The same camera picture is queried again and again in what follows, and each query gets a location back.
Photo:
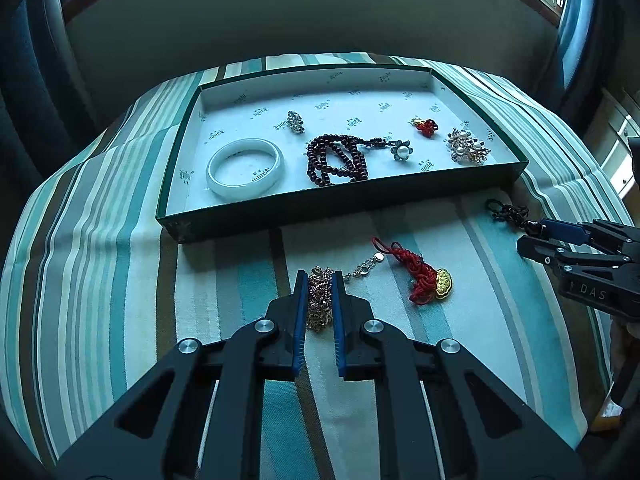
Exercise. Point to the white jade bangle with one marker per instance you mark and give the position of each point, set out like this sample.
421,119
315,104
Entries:
211,170

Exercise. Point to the person's right hand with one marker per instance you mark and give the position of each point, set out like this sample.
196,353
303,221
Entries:
625,347

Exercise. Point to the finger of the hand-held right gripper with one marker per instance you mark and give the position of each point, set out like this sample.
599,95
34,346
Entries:
562,231
537,249

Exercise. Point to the large pearl rhinestone brooch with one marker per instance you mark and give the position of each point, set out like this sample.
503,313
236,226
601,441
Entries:
467,147

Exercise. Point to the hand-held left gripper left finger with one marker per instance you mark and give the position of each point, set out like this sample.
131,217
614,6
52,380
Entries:
300,310

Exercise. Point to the red knot charm gold ingot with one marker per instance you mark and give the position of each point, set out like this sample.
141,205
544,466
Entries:
425,280

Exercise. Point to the small silver rhinestone brooch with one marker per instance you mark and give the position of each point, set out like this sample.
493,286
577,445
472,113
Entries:
295,122

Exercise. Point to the dark blue curtain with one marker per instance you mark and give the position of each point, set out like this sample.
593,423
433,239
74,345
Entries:
575,35
35,50

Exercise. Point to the dark green shallow box tray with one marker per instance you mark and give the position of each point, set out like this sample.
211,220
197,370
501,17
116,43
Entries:
350,110

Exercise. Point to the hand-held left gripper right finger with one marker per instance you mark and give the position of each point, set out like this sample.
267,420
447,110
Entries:
340,320

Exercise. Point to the striped teal tablecloth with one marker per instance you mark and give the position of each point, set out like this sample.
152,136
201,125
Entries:
125,260

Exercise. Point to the small red knot charm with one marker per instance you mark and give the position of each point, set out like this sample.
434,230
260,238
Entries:
426,128

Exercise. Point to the white carved cabinet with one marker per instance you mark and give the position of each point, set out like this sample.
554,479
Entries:
615,130

